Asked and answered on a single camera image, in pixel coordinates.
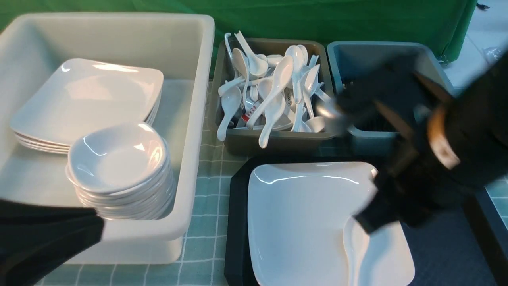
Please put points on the small white bowl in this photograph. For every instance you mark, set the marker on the small white bowl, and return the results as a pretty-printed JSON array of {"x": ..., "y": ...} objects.
[{"x": 116, "y": 158}]

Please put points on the bottom white square plate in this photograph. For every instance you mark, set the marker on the bottom white square plate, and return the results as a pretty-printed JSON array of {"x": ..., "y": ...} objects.
[{"x": 43, "y": 150}]

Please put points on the blue grey chopstick bin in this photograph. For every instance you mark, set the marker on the blue grey chopstick bin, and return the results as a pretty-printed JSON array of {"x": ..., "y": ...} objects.
[{"x": 350, "y": 59}]

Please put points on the white square plate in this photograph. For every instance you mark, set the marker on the white square plate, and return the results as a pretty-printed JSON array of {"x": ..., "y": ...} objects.
[
  {"x": 38, "y": 143},
  {"x": 83, "y": 96},
  {"x": 39, "y": 147},
  {"x": 43, "y": 150}
]

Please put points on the stack of small white bowls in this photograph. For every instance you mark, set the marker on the stack of small white bowls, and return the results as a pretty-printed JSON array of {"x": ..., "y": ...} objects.
[{"x": 146, "y": 201}]

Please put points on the white spoon left edge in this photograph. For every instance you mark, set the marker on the white spoon left edge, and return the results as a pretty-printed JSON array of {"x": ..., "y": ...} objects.
[{"x": 230, "y": 103}]

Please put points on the top white square plate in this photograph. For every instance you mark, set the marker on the top white square plate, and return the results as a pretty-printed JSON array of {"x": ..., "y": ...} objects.
[{"x": 83, "y": 96}]

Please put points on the white spoon centre tall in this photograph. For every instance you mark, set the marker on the white spoon centre tall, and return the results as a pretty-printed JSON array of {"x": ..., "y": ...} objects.
[{"x": 280, "y": 78}]

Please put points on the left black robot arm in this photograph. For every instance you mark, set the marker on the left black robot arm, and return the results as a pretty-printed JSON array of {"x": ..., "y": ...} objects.
[{"x": 35, "y": 240}]

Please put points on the white spoon hanging front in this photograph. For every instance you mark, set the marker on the white spoon hanging front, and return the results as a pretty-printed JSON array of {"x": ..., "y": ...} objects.
[{"x": 273, "y": 111}]

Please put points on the green cloth backdrop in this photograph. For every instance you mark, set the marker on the green cloth backdrop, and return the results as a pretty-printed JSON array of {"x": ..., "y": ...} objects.
[{"x": 440, "y": 25}]

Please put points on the teal checkered tablecloth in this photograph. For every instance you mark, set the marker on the teal checkered tablecloth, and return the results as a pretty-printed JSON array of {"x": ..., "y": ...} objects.
[{"x": 202, "y": 258}]

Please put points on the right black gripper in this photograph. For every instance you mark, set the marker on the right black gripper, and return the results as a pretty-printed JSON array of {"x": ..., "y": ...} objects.
[{"x": 413, "y": 185}]

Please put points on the white spoon right side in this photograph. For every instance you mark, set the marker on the white spoon right side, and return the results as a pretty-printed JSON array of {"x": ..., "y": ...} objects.
[{"x": 310, "y": 86}]

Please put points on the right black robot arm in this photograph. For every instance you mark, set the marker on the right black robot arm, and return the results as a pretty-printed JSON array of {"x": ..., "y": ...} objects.
[{"x": 447, "y": 147}]

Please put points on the large white rice plate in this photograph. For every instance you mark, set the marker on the large white rice plate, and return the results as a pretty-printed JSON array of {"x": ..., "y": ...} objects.
[{"x": 296, "y": 215}]

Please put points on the bundle of black chopsticks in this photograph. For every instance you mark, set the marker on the bundle of black chopsticks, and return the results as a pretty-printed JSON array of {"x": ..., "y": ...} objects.
[{"x": 376, "y": 124}]

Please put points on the olive grey spoon bin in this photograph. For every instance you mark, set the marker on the olive grey spoon bin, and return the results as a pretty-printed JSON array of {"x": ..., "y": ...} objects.
[{"x": 246, "y": 142}]

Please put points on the white spoon back left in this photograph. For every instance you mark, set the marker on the white spoon back left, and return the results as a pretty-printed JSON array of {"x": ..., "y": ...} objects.
[{"x": 258, "y": 65}]

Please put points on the black serving tray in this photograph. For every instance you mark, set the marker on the black serving tray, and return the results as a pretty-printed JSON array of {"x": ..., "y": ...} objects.
[{"x": 238, "y": 222}]

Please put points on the large white plastic tub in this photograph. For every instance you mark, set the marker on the large white plastic tub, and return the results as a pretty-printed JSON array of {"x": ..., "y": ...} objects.
[{"x": 180, "y": 45}]

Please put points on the white ceramic soup spoon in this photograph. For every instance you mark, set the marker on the white ceramic soup spoon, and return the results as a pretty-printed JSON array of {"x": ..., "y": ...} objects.
[{"x": 362, "y": 253}]

